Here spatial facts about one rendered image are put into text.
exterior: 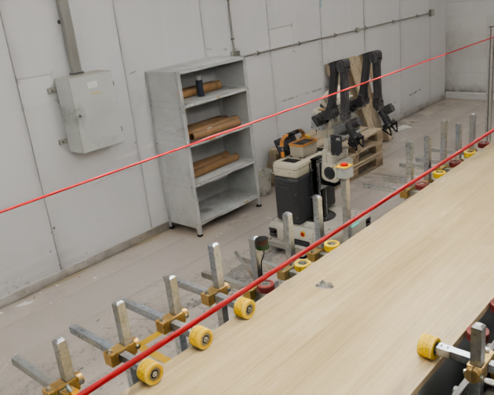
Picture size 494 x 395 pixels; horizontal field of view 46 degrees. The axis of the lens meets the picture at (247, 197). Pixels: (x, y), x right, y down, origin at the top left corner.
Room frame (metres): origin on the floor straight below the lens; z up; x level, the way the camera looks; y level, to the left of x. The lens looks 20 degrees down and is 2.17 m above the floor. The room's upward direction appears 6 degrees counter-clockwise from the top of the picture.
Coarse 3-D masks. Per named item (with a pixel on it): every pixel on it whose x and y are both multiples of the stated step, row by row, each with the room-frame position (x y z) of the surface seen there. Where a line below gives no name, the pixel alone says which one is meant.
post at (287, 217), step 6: (282, 216) 2.60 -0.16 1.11; (288, 216) 2.58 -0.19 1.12; (288, 222) 2.58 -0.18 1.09; (288, 228) 2.58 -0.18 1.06; (288, 234) 2.59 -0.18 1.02; (288, 240) 2.59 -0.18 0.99; (288, 246) 2.59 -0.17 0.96; (294, 246) 2.60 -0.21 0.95; (288, 252) 2.59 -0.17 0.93; (294, 252) 2.60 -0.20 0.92; (288, 258) 2.60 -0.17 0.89
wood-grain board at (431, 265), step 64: (448, 192) 3.22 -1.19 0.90; (384, 256) 2.48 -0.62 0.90; (448, 256) 2.41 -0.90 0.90; (256, 320) 2.05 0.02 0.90; (320, 320) 2.00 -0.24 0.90; (384, 320) 1.95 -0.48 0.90; (448, 320) 1.90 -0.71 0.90; (192, 384) 1.69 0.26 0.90; (256, 384) 1.65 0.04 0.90; (320, 384) 1.61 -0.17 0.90; (384, 384) 1.57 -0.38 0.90
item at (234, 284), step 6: (204, 270) 2.63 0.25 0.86; (204, 276) 2.61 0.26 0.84; (210, 276) 2.57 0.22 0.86; (228, 282) 2.49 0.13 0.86; (234, 282) 2.47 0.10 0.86; (240, 282) 2.46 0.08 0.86; (234, 288) 2.46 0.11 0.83; (240, 288) 2.44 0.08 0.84; (258, 294) 2.36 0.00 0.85; (264, 294) 2.33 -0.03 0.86
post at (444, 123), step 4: (444, 120) 3.86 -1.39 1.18; (444, 124) 3.85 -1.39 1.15; (444, 128) 3.85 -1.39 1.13; (444, 132) 3.85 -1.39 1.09; (444, 136) 3.85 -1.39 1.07; (444, 140) 3.85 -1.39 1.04; (440, 144) 3.87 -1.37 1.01; (444, 144) 3.85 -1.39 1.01; (440, 148) 3.87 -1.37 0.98; (444, 148) 3.85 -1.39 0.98; (440, 152) 3.87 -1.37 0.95; (444, 152) 3.85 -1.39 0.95; (440, 156) 3.87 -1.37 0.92; (444, 156) 3.85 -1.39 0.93; (440, 160) 3.87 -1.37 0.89; (444, 164) 3.85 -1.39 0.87
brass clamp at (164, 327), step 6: (180, 312) 2.06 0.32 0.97; (186, 312) 2.08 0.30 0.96; (168, 318) 2.02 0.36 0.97; (174, 318) 2.03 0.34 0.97; (180, 318) 2.05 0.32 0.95; (186, 318) 2.07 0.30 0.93; (156, 324) 2.01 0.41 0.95; (162, 324) 1.99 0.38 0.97; (168, 324) 2.00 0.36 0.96; (162, 330) 1.99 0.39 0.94; (168, 330) 2.00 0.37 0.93
